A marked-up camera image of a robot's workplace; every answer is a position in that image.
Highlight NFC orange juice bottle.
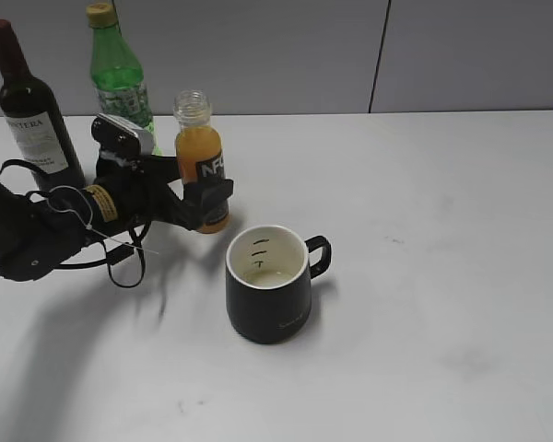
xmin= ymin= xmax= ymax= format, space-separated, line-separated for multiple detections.
xmin=172 ymin=89 xmax=231 ymax=236

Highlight green plastic soda bottle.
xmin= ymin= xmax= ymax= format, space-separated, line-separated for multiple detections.
xmin=86 ymin=3 xmax=155 ymax=134

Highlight dark red wine bottle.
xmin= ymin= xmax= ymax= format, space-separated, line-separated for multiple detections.
xmin=0 ymin=19 xmax=86 ymax=191

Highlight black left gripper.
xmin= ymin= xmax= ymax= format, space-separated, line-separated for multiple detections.
xmin=85 ymin=156 xmax=234 ymax=230

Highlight black mug white inside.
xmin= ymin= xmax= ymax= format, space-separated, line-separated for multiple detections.
xmin=225 ymin=225 xmax=332 ymax=344

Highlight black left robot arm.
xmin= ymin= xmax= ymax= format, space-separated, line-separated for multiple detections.
xmin=0 ymin=156 xmax=233 ymax=282

